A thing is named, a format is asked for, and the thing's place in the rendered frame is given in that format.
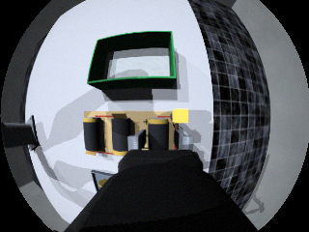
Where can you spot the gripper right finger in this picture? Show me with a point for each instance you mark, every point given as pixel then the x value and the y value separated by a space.
pixel 183 141

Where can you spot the green open-top box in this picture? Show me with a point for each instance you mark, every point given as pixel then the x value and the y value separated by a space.
pixel 147 56

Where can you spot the black battery with gold end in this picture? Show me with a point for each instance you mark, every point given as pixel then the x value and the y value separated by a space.
pixel 91 134
pixel 157 134
pixel 101 182
pixel 120 132

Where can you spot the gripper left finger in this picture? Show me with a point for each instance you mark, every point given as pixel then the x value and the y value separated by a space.
pixel 137 141

